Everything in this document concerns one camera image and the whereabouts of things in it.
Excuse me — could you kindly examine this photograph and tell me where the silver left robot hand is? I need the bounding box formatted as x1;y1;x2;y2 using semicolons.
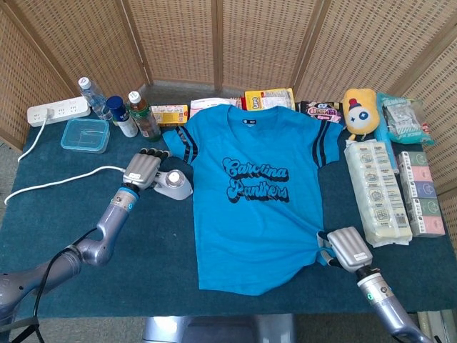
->
122;148;171;192

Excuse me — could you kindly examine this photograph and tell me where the white handheld steam iron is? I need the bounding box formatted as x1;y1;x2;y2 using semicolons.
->
151;167;194;201

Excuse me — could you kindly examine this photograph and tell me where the blue Carolina Panthers t-shirt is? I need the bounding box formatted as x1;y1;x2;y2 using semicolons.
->
162;104;344;297

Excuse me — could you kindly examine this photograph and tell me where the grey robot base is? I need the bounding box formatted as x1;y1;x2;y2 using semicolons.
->
142;313;297;343

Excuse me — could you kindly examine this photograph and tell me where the white bottle with blue cap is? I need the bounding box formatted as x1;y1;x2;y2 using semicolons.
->
106;95;139;139

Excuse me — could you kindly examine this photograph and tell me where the green label tea bottle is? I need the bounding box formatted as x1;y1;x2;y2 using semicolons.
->
127;91;162;142

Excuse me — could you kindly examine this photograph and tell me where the small yellow box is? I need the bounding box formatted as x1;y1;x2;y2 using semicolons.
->
150;104;189;126

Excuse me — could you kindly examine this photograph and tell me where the dark blue carpeted table surface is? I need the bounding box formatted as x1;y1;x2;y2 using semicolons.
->
0;117;457;319

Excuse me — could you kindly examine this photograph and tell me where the clear container with blue lid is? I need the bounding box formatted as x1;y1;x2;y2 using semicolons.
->
59;118;111;154

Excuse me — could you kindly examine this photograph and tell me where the clear water bottle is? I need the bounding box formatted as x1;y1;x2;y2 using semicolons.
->
78;76;114;121

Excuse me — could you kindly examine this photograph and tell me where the white pink packet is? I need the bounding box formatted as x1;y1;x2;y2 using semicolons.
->
189;96;243;119

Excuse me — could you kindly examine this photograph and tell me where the white power strip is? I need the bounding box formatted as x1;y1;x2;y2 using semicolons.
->
27;96;91;128

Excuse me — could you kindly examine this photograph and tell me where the wicker folding screen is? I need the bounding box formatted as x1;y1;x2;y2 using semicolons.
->
0;0;457;251

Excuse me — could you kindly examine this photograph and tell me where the yellow snack bag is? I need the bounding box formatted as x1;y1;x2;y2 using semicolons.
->
244;88;296;111

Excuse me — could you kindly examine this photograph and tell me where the black pink snack packet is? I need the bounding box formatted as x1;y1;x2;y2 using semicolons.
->
298;100;344;124

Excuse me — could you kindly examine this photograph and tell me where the yellow plush toy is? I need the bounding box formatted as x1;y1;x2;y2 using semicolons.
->
341;88;379;141

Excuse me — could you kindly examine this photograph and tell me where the long cream tissue pack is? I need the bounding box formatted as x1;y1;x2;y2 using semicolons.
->
343;140;413;248

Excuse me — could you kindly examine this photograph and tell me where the teal printed plastic pack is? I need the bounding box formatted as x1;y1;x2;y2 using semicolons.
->
378;91;436;146

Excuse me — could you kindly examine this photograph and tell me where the pastel tissue box pack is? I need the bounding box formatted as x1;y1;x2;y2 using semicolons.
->
396;150;446;238

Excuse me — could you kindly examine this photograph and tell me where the white power cord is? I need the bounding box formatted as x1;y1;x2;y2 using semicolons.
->
4;106;126;207

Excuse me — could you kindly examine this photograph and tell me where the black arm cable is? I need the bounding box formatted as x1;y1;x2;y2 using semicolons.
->
34;228;104;343

